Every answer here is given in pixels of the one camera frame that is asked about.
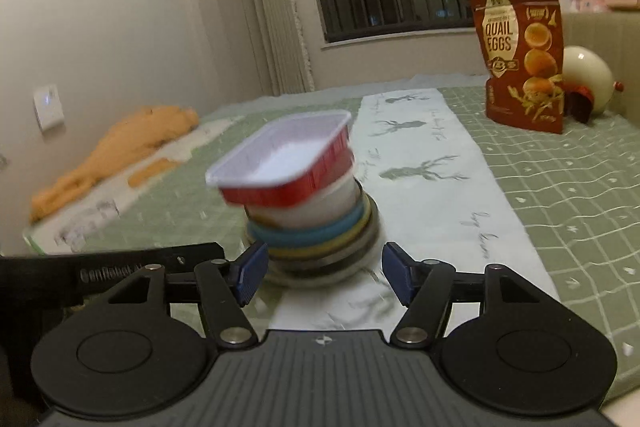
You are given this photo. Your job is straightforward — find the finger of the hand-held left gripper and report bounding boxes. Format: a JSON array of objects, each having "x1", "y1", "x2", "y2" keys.
[{"x1": 162, "y1": 243, "x2": 225, "y2": 268}]

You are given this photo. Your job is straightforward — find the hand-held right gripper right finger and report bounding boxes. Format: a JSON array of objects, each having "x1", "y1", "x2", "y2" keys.
[{"x1": 381, "y1": 243, "x2": 538, "y2": 349}]

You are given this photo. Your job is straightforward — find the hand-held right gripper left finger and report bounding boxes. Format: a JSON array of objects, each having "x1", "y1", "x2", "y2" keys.
[{"x1": 107, "y1": 241, "x2": 271, "y2": 348}]

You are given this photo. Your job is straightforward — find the stainless steel bowl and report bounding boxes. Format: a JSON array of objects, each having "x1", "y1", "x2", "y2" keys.
[{"x1": 242, "y1": 207, "x2": 379, "y2": 269}]

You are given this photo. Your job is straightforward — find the blue ceramic bowl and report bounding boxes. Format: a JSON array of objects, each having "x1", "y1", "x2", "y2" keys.
[{"x1": 248, "y1": 202, "x2": 372, "y2": 254}]

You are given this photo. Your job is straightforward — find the cream ceramic bowl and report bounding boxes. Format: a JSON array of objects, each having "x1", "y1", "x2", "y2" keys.
[{"x1": 265, "y1": 197, "x2": 375, "y2": 259}]

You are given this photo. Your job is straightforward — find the white plastic bowl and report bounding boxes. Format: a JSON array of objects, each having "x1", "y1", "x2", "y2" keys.
[{"x1": 245, "y1": 174, "x2": 362, "y2": 229}]

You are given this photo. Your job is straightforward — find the red rectangular plastic tray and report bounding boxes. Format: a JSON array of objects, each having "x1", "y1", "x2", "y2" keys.
[{"x1": 205, "y1": 110, "x2": 354, "y2": 208}]

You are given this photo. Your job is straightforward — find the white deer print runner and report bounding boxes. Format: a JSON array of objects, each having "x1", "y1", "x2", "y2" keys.
[{"x1": 270, "y1": 87, "x2": 562, "y2": 333}]

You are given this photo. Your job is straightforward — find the orange cloth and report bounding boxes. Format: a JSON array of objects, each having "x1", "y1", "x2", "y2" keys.
[{"x1": 30, "y1": 106, "x2": 200, "y2": 223}]

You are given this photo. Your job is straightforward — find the green checkered blanket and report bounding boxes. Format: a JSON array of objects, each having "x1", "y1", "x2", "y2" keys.
[{"x1": 22, "y1": 74, "x2": 640, "y2": 413}]

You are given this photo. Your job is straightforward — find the red snack bag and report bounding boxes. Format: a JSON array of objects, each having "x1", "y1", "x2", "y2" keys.
[{"x1": 470, "y1": 0, "x2": 566, "y2": 135}]

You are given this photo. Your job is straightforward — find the beige pleated curtain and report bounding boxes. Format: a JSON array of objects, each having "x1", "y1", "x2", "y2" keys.
[{"x1": 235, "y1": 0, "x2": 317, "y2": 96}]

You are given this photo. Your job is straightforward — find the white egg-shaped toy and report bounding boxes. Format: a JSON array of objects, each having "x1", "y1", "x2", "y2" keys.
[{"x1": 562, "y1": 46, "x2": 626, "y2": 118}]

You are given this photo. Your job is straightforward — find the beige headboard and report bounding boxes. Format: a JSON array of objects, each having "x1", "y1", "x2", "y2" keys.
[{"x1": 562, "y1": 9, "x2": 640, "y2": 130}]

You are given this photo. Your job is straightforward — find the white wall switch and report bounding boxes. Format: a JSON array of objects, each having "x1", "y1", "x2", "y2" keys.
[{"x1": 34, "y1": 84, "x2": 66, "y2": 132}]

